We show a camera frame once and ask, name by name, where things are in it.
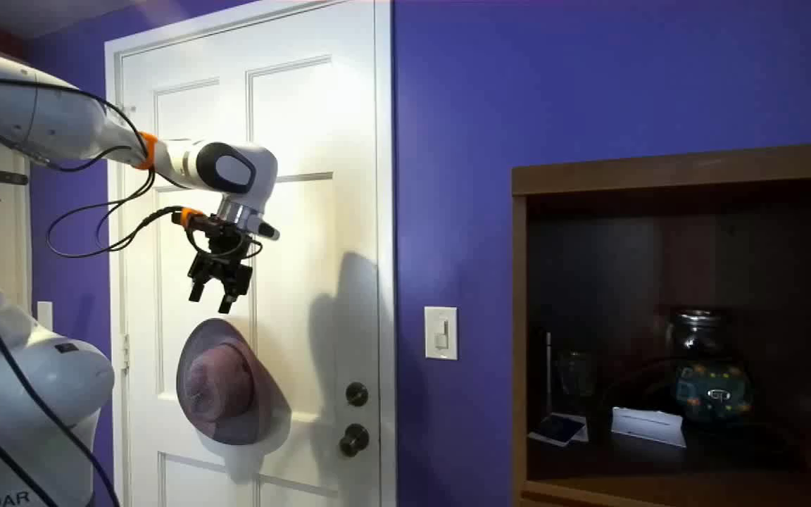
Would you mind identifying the dark drinking glass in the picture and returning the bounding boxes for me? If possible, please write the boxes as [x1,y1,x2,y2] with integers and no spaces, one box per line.
[556,350,600,416]

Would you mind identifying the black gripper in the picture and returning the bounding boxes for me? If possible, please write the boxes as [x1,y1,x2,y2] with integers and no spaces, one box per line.
[186,220,265,319]

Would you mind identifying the purple woven brimmed hat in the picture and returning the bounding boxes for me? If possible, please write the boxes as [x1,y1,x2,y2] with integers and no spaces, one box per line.
[174,316,293,462]

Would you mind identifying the white panelled door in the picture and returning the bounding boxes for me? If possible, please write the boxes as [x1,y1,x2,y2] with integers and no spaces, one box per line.
[104,0,397,507]

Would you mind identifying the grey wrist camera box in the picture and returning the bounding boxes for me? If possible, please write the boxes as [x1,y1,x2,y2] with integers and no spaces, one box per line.
[234,206,286,241]

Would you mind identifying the dark wooden cabinet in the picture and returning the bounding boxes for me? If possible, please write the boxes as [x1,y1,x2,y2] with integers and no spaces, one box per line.
[511,137,811,507]

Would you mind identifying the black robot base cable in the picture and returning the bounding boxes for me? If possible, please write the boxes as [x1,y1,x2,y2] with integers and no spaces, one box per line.
[0,257,122,507]

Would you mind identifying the white box on shelf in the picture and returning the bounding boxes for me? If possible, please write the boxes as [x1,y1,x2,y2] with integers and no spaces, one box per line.
[608,403,687,451]

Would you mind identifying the black robot wrist cable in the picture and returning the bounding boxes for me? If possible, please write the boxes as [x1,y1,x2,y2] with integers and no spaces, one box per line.
[0,68,193,261]

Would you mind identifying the white light switch plate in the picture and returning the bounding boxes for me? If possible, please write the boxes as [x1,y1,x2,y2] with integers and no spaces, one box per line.
[422,303,460,364]

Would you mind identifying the painted glass jar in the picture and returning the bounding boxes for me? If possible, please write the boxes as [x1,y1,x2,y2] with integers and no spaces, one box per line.
[669,307,757,428]

